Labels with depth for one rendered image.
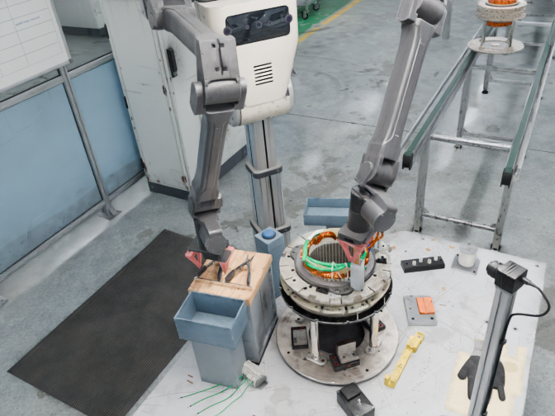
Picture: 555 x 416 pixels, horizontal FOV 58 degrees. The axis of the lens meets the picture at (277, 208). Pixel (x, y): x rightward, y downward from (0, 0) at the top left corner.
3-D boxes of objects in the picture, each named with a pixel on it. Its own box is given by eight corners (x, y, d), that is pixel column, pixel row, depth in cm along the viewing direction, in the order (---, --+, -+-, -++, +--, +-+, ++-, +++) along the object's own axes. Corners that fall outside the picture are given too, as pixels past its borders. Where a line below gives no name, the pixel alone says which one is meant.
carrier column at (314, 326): (318, 363, 151) (315, 314, 140) (310, 361, 152) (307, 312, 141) (321, 356, 153) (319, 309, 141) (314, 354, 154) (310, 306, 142)
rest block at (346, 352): (335, 353, 152) (335, 342, 149) (353, 348, 153) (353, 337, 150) (341, 364, 148) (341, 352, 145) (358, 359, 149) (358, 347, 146)
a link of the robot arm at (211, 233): (218, 187, 135) (187, 193, 132) (233, 211, 127) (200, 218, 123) (219, 223, 142) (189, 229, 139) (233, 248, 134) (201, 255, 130)
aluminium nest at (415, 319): (437, 325, 162) (438, 320, 161) (408, 325, 163) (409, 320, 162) (429, 299, 172) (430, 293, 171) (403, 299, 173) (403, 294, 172)
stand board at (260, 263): (250, 306, 140) (249, 300, 139) (188, 295, 146) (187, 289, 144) (272, 260, 155) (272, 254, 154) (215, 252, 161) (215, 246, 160)
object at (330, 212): (375, 261, 190) (377, 198, 174) (375, 281, 182) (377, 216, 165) (310, 258, 195) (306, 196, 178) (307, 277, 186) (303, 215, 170)
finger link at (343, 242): (372, 256, 130) (376, 227, 124) (358, 271, 125) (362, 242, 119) (348, 246, 133) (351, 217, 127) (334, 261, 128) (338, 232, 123)
